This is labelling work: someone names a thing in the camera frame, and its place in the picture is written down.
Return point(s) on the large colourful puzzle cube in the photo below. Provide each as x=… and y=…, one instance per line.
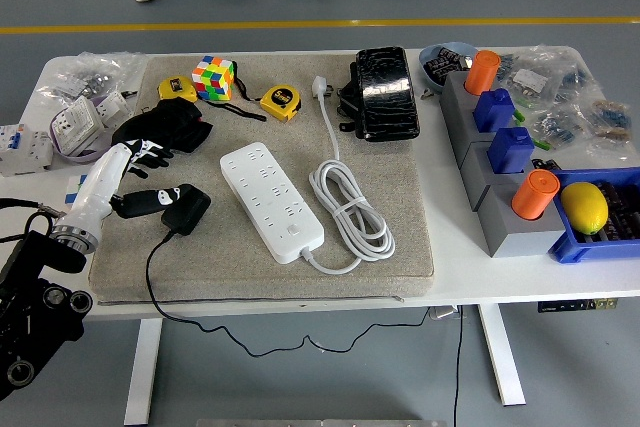
x=212, y=78

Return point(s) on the blue block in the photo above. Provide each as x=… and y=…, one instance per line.
x=492, y=109
x=510, y=149

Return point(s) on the clear bag with white label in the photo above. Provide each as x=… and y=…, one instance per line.
x=530, y=79

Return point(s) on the black power adapter plug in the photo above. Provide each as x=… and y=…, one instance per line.
x=192, y=214

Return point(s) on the small colourful puzzle cube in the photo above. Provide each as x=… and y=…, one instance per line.
x=72, y=192

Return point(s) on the grey holder block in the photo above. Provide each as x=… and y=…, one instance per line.
x=475, y=172
x=452, y=112
x=520, y=242

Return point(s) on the black table control panel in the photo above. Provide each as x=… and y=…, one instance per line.
x=575, y=305

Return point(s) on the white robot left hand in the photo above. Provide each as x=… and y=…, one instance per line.
x=102, y=182

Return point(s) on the yellow tape measure 5m print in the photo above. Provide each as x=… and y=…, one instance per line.
x=280, y=99

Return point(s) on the yellow lemon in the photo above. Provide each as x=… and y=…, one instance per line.
x=585, y=207

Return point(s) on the dark capacitors pile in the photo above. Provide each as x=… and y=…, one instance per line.
x=622, y=212

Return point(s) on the glossy black case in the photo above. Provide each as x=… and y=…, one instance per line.
x=387, y=92

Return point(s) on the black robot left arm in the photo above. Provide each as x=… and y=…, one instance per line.
x=30, y=297

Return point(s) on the white power strip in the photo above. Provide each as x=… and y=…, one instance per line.
x=270, y=197

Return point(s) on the small white socket panel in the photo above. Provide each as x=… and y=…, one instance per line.
x=112, y=107

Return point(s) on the large white socket panel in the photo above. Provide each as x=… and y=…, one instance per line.
x=75, y=122

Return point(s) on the metal table bracket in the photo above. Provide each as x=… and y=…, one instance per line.
x=445, y=313

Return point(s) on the black cloth pouch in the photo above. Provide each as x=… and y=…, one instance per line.
x=165, y=122

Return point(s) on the small black electronic part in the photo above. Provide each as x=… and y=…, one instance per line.
x=545, y=164

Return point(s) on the blue storage bin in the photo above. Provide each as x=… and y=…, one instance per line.
x=575, y=249

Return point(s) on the black electronic modules pile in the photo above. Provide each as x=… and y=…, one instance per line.
x=440, y=67

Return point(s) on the white table leg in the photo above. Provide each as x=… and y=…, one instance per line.
x=502, y=357
x=142, y=372

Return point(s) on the grey-brown mat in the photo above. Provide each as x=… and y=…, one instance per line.
x=400, y=197

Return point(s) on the clear bag of metal parts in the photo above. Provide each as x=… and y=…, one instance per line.
x=90, y=72

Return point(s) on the small yellow tape measure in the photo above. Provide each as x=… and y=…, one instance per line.
x=175, y=87

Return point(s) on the orange cylinder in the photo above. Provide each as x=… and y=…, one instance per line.
x=532, y=194
x=482, y=72

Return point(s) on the small metal clip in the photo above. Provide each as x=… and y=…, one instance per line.
x=427, y=93

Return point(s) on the small green connector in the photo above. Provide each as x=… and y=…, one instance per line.
x=542, y=144
x=521, y=114

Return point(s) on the clear bag of resistors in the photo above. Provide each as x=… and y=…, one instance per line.
x=590, y=127

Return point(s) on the white circuit breaker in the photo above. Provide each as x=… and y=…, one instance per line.
x=25, y=152

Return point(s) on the blue bowl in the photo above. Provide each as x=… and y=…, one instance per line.
x=460, y=47

